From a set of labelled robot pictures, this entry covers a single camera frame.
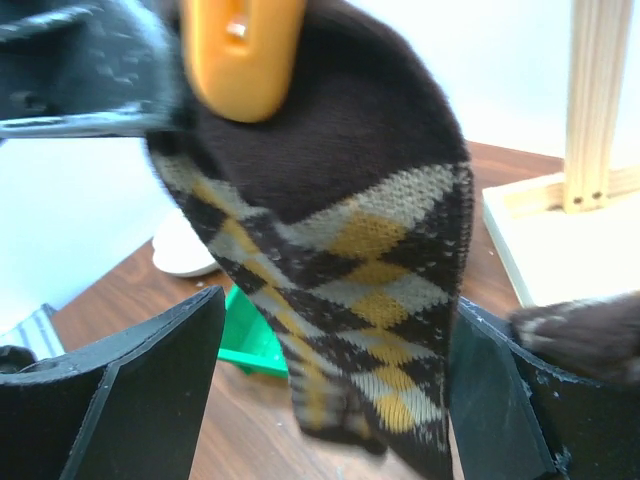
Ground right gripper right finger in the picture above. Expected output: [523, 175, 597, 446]
[450, 299, 639, 480]

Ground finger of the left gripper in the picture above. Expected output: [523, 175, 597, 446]
[1, 1, 188, 139]

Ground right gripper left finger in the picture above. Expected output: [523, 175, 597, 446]
[1, 287, 225, 480]

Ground wooden hanger stand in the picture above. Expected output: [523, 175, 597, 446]
[482, 1, 639, 306]

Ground green plastic tray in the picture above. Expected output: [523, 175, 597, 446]
[218, 285, 288, 378]

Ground orange plastic clothes peg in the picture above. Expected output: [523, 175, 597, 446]
[180, 0, 307, 123]

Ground cream divided plate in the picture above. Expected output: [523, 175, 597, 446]
[151, 208, 220, 278]

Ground aluminium frame rail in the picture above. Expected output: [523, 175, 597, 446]
[1, 303, 65, 360]

